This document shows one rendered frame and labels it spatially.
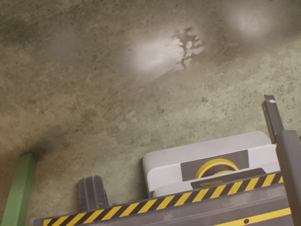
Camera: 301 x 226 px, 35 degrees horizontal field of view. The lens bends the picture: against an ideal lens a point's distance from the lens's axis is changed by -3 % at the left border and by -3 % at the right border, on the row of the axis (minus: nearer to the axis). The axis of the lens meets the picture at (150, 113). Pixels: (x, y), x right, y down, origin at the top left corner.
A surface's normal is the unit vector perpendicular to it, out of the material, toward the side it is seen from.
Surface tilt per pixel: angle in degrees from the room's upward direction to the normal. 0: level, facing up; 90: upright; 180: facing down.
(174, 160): 90
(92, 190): 71
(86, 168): 0
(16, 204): 90
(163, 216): 0
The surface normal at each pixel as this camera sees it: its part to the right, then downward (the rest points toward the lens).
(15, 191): -0.29, -0.89
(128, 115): 0.14, 0.32
